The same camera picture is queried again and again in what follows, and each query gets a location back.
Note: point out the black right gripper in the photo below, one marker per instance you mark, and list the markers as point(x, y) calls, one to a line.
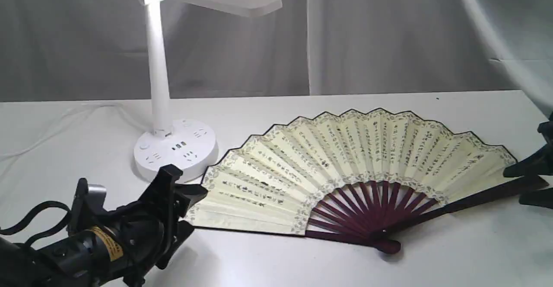
point(129, 241)

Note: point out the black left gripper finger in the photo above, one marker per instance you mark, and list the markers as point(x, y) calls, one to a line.
point(539, 198)
point(538, 163)

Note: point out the folding paper fan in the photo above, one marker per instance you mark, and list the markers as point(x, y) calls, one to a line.
point(357, 178)

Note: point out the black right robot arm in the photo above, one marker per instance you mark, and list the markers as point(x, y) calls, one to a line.
point(21, 263)

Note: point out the white desk lamp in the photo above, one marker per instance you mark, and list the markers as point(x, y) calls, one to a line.
point(190, 145)

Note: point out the grey backdrop curtain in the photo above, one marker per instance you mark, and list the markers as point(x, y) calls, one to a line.
point(59, 50)

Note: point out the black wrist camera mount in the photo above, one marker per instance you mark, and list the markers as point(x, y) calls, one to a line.
point(88, 202)

